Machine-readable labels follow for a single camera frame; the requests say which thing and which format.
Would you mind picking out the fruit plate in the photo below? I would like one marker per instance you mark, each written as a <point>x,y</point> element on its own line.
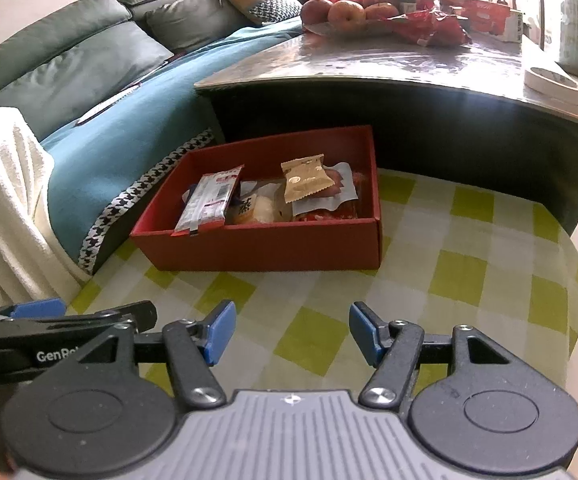
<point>349,31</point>

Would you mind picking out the grey green cushion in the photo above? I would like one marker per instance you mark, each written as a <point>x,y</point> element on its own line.
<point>84,80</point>
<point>199,22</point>

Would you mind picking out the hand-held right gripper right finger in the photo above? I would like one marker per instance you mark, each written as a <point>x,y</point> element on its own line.
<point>364,332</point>

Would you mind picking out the green checkered tablecloth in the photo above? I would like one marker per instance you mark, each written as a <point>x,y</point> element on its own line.
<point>469,260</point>

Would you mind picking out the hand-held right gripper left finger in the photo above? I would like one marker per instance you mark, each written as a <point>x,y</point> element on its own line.
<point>219,332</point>

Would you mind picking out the steamed bun packet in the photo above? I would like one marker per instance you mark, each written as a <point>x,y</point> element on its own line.
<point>249,210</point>

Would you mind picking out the red gummy candy packet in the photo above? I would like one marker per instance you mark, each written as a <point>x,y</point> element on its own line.
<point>329,215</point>

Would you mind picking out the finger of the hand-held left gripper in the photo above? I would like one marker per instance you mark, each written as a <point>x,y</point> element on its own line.
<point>119,315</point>
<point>39,308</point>

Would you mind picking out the red carton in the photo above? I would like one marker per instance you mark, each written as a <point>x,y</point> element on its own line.
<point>489,15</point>

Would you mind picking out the dark coffee table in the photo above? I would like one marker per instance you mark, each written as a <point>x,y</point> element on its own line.
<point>369,70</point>

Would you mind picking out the white blanket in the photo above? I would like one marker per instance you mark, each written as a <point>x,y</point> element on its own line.
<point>9,200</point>

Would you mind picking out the crumpled red wrapper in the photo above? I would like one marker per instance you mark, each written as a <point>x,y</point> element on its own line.
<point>429,30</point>

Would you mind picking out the small silver red-label packet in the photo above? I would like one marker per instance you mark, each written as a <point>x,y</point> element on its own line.
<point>209,200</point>

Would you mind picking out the sausage packet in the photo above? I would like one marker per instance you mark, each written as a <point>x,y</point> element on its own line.
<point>341,187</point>

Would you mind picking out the houndstooth yellow pillow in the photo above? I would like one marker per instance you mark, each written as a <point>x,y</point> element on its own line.
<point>264,2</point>

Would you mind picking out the red apple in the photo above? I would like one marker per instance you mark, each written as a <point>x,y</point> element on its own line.
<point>347,15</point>
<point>381,11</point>
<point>316,11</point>

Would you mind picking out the brown snack packet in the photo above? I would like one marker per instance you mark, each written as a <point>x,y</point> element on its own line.
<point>306,180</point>

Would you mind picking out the grey green sofa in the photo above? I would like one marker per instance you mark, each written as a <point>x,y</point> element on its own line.
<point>44,25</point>

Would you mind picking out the red cardboard box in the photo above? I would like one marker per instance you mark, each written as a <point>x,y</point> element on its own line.
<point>269,250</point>

